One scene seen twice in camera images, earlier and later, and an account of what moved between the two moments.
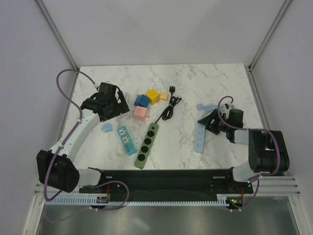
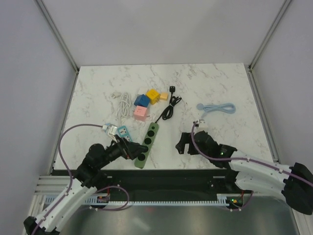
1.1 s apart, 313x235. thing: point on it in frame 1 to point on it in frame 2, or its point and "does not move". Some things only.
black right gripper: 207,120 to 185,138
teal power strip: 126,140 does not move
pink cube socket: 140,113 does not move
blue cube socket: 142,100 does not move
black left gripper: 121,107 to 131,149
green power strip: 145,149 does not move
